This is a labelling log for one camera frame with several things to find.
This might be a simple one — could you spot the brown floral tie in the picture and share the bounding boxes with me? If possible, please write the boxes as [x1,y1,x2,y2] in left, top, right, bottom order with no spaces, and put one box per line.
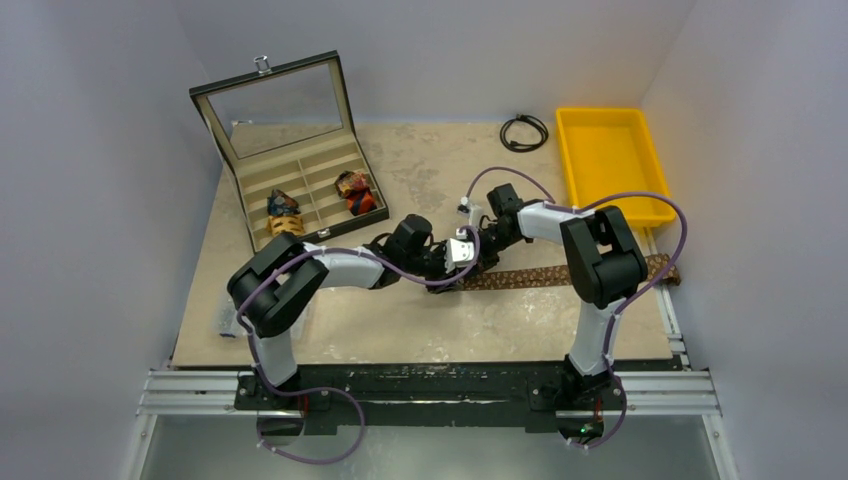
[461,254,682,291]

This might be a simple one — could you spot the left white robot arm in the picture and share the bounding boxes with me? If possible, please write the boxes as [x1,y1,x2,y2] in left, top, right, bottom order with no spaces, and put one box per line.
[226,214,482,409]

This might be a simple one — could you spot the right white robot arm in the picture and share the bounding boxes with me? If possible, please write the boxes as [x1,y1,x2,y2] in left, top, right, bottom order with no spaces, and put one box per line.
[476,183,649,407]

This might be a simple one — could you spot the orange navy rolled tie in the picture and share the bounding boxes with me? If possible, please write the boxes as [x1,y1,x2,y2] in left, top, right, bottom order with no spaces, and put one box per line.
[345,188,378,216]

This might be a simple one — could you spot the multicolour patterned rolled tie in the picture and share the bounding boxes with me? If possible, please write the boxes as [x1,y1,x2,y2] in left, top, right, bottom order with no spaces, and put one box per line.
[334,170,369,198]

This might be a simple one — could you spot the yellow plastic tray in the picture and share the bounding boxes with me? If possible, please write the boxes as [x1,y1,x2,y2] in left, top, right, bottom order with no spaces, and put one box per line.
[555,107,670,207]

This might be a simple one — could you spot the yellow patterned rolled tie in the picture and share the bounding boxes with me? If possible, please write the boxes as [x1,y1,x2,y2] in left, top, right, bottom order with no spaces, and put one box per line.
[266,214,306,238]

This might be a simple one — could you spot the dark floral rolled tie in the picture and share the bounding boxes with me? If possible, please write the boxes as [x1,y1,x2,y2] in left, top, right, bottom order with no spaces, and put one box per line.
[266,189,301,217]

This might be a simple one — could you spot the black tie display box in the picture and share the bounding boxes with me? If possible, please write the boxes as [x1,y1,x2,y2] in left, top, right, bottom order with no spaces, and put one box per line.
[189,50,390,251]

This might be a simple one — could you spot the clear plastic screw box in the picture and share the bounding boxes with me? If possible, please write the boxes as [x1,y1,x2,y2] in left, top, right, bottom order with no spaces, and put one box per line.
[213,292,314,341]

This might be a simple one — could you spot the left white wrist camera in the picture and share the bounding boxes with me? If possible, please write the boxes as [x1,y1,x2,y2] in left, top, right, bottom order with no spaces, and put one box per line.
[444,227,477,273]

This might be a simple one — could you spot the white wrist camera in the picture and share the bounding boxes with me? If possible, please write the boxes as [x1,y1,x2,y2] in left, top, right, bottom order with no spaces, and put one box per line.
[444,227,477,273]
[457,196,485,231]

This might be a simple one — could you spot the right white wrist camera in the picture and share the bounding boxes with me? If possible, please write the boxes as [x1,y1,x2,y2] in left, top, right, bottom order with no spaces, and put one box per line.
[457,196,485,231]

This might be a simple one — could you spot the black coiled cable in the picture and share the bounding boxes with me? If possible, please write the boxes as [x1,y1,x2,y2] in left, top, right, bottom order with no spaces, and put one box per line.
[499,114,550,154]

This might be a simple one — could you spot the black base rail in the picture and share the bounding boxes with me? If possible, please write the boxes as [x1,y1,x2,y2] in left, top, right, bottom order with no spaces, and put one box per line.
[234,360,624,439]

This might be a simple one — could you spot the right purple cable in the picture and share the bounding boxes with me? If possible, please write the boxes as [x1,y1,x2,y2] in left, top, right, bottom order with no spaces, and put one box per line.
[463,165,689,452]

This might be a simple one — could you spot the purple cable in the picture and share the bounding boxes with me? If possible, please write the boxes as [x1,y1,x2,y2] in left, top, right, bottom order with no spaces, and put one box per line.
[463,165,689,452]
[235,225,482,465]

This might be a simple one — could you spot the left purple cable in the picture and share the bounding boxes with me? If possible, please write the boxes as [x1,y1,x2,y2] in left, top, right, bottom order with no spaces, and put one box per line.
[235,225,482,465]

